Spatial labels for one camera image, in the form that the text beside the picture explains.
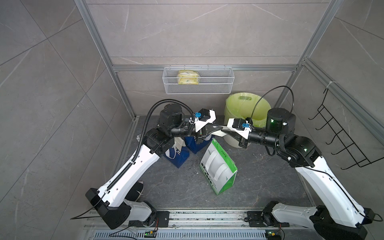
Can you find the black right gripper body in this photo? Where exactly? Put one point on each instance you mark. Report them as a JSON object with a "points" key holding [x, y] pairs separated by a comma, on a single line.
{"points": [[252, 140]]}

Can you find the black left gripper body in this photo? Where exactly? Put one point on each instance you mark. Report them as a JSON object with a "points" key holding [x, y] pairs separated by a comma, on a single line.
{"points": [[197, 133]]}

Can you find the receipt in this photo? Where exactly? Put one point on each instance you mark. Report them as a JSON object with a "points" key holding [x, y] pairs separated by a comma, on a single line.
{"points": [[224, 127]]}

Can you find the blue white paper bag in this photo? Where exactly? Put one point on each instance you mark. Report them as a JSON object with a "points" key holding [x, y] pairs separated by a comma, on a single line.
{"points": [[178, 153], [194, 147]]}

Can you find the green white paper bag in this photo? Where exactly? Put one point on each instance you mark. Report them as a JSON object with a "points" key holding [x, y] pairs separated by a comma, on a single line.
{"points": [[218, 167]]}

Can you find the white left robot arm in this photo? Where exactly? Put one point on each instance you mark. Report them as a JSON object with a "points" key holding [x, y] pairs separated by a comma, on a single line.
{"points": [[116, 200]]}

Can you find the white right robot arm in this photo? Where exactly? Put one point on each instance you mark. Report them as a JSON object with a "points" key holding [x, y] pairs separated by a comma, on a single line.
{"points": [[339, 217]]}

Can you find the white trash bin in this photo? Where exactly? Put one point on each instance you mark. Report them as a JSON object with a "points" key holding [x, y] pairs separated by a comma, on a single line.
{"points": [[231, 141]]}

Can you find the green trash bag liner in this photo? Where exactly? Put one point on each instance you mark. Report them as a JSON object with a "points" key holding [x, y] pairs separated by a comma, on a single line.
{"points": [[241, 106]]}

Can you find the yellow wet wipes pack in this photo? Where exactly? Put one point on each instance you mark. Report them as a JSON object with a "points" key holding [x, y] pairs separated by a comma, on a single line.
{"points": [[188, 77]]}

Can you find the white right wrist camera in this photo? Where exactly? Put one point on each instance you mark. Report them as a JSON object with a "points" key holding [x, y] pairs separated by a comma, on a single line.
{"points": [[238, 124]]}

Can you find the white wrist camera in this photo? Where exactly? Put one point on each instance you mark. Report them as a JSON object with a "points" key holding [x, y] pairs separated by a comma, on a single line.
{"points": [[238, 124], [204, 117]]}

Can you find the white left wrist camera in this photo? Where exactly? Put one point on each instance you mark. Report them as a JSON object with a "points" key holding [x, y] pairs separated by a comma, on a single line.
{"points": [[204, 117]]}

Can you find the white wire mesh basket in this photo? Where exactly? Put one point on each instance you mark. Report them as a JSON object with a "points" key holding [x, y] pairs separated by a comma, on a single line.
{"points": [[208, 80]]}

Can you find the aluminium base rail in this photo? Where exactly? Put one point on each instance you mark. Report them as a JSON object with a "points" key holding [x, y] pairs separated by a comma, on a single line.
{"points": [[196, 224]]}

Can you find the black wire hook rack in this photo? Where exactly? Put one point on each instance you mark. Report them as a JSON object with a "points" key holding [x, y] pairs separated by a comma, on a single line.
{"points": [[349, 146]]}

